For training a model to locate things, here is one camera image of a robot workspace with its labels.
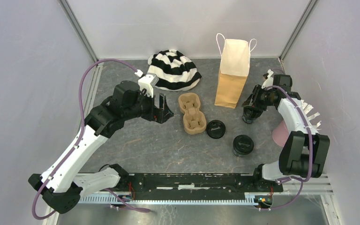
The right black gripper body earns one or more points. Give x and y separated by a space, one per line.
260 98

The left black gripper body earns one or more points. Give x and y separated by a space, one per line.
148 110

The brown cardboard cup carrier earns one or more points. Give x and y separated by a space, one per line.
194 120

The brown paper bag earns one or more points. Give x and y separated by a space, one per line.
234 68

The black coffee cup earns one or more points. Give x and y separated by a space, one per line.
241 152
250 114

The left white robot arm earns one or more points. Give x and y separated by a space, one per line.
59 185

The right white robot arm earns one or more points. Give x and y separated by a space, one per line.
305 151

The pink straw holder cup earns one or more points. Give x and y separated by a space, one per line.
280 134

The black white striped cloth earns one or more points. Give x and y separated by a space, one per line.
174 70

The white wrapped straws bundle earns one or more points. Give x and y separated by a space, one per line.
311 114

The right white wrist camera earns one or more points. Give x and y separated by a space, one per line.
268 79

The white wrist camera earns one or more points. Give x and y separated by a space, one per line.
268 79
147 82

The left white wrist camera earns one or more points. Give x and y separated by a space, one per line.
147 82

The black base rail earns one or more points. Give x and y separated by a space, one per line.
195 186

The right aluminium frame post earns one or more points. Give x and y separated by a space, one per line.
298 28

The aluminium frame post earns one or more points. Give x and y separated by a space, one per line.
298 28
78 29

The left aluminium frame post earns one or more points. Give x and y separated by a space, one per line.
78 29

